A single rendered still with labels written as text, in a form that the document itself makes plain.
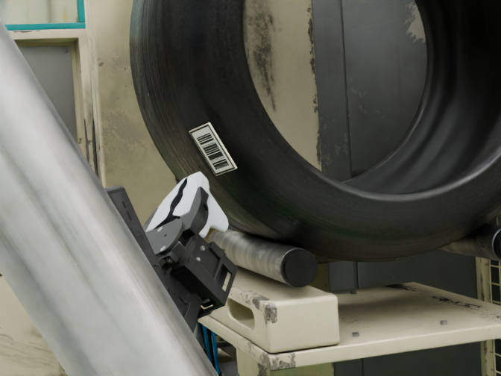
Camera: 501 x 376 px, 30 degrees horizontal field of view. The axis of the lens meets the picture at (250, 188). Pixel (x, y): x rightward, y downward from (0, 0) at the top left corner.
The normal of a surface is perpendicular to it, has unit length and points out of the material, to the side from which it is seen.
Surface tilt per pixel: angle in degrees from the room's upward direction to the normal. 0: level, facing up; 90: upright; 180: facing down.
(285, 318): 90
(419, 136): 83
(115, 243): 74
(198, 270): 70
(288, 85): 90
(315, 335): 90
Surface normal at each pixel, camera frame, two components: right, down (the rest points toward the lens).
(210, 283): 0.75, -0.36
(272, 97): 0.30, 0.03
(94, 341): -0.03, 0.25
